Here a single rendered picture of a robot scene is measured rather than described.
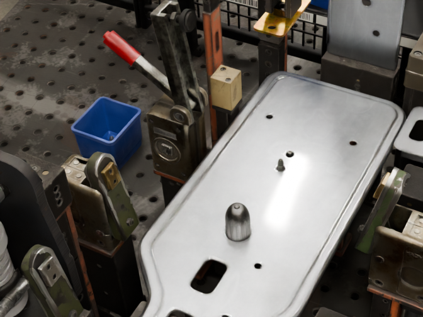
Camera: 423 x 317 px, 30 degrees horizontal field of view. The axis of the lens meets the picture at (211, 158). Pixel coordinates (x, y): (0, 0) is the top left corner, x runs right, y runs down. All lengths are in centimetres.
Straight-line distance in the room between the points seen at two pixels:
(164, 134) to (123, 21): 83
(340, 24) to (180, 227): 42
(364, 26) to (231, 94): 24
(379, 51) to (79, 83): 75
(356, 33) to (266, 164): 27
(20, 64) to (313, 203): 97
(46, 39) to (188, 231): 98
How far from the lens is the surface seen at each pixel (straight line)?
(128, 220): 103
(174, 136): 111
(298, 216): 103
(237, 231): 98
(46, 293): 91
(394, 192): 92
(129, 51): 109
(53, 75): 179
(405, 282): 102
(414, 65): 120
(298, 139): 113
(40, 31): 193
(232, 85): 113
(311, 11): 133
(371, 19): 122
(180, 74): 104
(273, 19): 91
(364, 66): 126
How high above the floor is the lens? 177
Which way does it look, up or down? 44 degrees down
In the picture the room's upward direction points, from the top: 4 degrees counter-clockwise
